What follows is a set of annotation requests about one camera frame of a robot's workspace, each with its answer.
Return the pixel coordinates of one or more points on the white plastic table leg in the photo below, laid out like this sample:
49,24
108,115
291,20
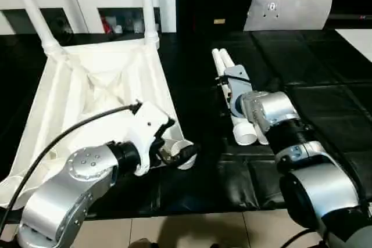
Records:
227,59
148,7
216,59

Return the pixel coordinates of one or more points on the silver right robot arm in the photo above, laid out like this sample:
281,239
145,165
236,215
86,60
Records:
276,108

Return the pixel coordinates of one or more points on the small white jar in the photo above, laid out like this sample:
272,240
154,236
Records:
118,29
138,25

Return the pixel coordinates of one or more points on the white leg with black mark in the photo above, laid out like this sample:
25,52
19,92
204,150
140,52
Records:
35,12

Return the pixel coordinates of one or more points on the grey printed cushion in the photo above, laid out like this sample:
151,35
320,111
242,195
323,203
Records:
290,7

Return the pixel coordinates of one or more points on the black bar with red mark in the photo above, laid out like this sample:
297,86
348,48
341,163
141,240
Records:
351,17

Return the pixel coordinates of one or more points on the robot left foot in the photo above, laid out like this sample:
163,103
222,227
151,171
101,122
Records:
142,244

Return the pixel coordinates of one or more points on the white plastic table top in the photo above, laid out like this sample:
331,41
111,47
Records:
72,100

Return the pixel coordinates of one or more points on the black work mat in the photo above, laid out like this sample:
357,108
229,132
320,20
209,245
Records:
290,158

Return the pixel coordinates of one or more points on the white flat board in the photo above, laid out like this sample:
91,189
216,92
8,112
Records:
357,41

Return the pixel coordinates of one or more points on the red bottle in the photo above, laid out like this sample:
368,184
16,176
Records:
107,24

